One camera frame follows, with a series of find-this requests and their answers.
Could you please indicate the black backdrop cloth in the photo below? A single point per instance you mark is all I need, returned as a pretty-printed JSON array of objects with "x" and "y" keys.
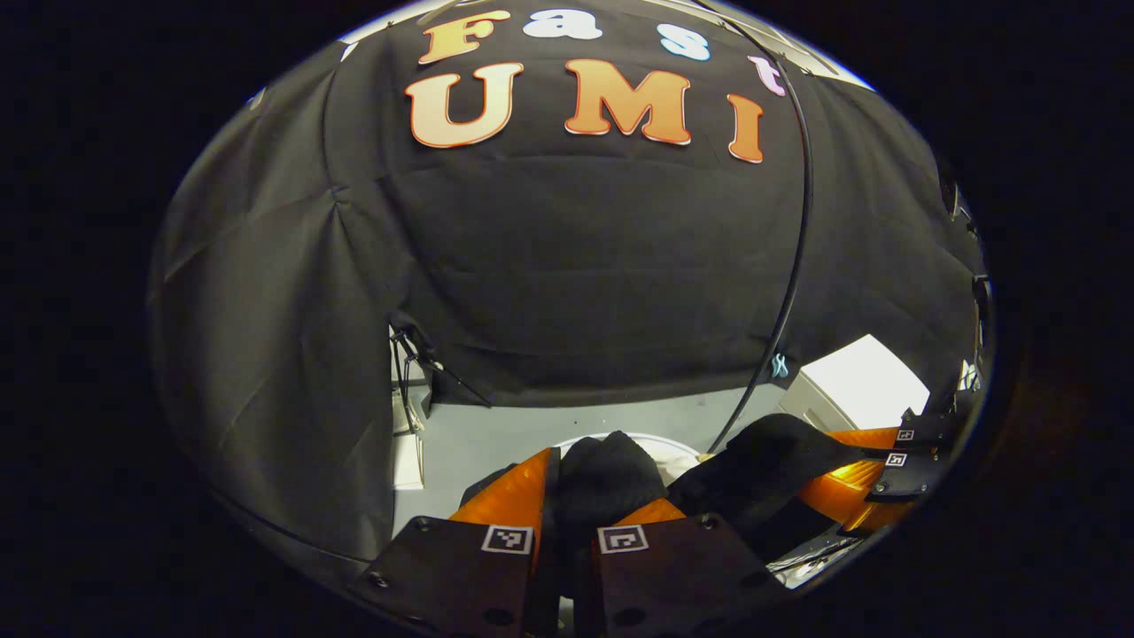
[{"x": 576, "y": 266}]

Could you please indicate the black clothes rack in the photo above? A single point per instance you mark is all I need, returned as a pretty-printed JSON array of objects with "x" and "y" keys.
[{"x": 802, "y": 204}]

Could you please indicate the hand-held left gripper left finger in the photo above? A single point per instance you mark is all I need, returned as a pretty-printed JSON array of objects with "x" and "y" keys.
[{"x": 452, "y": 576}]

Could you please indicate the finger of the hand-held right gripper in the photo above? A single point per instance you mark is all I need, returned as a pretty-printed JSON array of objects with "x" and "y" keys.
[
  {"x": 842, "y": 496},
  {"x": 921, "y": 430}
]

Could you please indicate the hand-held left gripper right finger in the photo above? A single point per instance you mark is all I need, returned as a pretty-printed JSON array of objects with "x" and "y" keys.
[{"x": 673, "y": 576}]

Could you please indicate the black jacket with paper tag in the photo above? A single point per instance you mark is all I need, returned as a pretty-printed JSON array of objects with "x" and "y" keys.
[{"x": 611, "y": 483}]

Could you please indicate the white laundry hamper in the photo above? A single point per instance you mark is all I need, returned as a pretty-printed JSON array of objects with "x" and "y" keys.
[{"x": 675, "y": 461}]

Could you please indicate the white board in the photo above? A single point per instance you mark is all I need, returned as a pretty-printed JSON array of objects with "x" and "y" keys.
[{"x": 864, "y": 385}]

